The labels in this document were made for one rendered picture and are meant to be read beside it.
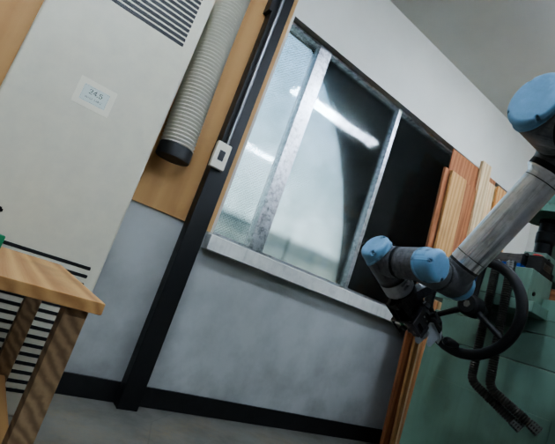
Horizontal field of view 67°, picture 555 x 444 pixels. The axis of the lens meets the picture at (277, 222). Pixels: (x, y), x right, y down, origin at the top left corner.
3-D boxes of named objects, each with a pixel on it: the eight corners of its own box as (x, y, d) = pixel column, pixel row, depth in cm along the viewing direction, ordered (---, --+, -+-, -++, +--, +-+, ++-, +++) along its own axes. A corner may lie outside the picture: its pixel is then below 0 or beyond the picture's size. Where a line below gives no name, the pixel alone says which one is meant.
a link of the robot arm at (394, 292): (388, 266, 109) (415, 268, 103) (396, 278, 111) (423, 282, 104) (373, 286, 106) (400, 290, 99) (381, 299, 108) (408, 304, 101)
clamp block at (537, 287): (475, 290, 126) (482, 261, 127) (496, 302, 133) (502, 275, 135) (528, 299, 114) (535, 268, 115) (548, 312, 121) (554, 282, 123)
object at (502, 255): (488, 262, 127) (492, 246, 128) (505, 274, 133) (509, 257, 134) (535, 269, 116) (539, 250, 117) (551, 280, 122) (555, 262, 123)
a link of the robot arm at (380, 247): (379, 255, 95) (351, 254, 102) (400, 291, 99) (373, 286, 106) (396, 233, 99) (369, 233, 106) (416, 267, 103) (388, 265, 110)
